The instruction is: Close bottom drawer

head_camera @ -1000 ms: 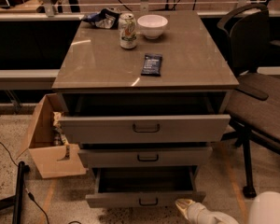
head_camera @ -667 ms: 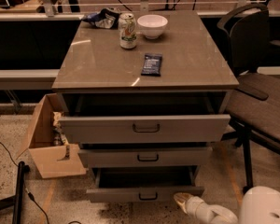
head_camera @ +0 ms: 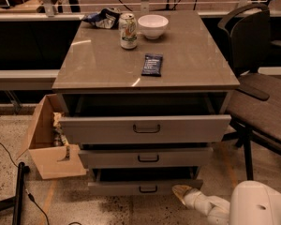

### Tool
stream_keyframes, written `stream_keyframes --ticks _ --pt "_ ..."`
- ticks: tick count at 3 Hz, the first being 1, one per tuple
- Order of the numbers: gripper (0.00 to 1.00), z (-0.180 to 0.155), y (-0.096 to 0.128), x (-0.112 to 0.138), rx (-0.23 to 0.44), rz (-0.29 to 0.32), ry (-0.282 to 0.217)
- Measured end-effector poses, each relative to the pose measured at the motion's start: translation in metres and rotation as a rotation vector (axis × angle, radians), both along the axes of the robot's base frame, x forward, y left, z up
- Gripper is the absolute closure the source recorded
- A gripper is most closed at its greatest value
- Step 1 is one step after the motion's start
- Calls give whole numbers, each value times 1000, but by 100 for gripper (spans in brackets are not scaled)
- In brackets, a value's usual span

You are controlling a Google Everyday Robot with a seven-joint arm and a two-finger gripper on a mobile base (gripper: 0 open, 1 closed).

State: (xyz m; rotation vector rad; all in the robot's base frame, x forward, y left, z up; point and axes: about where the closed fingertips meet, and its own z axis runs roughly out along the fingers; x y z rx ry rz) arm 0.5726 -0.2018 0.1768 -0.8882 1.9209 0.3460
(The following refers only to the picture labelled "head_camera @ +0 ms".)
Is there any grey bottom drawer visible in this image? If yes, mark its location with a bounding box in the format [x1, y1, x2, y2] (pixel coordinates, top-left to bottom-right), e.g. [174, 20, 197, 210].
[88, 167, 203, 196]

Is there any grey drawer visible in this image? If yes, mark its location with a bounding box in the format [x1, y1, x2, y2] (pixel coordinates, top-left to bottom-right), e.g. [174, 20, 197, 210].
[61, 93, 230, 145]
[79, 146, 213, 169]
[88, 167, 203, 196]

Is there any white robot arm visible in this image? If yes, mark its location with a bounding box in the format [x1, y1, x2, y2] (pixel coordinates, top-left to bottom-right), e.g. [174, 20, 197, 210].
[172, 181, 281, 225]

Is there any grey top drawer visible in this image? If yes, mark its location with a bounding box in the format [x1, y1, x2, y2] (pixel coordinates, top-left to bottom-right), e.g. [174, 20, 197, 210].
[61, 93, 230, 145]

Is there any grey drawer cabinet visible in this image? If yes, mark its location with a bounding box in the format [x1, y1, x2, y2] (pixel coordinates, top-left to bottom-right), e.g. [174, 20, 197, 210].
[52, 11, 239, 182]

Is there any grey middle drawer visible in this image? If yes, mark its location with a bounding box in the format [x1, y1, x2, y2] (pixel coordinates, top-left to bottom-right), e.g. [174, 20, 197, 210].
[79, 146, 213, 169]

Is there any dark blue snack bar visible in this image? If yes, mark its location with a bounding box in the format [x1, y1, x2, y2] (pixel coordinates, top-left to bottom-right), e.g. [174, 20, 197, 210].
[141, 53, 163, 77]

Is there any open cardboard box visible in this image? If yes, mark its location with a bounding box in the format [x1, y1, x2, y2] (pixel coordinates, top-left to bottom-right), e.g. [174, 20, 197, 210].
[17, 94, 86, 179]

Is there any black stand leg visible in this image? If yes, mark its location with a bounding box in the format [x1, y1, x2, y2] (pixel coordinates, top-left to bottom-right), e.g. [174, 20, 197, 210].
[0, 162, 30, 225]

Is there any white bowl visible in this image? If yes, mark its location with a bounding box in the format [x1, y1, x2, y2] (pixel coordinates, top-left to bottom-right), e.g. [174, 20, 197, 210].
[138, 14, 169, 39]

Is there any green soda can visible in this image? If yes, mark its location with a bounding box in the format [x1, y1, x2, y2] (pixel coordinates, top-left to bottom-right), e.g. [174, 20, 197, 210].
[119, 12, 137, 50]

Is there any crumpled blue chip bag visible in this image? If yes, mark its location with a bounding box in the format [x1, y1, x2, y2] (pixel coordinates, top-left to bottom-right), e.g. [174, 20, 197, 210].
[82, 7, 121, 29]

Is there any black floor cable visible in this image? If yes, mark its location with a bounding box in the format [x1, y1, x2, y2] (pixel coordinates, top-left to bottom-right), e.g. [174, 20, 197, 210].
[0, 136, 51, 225]

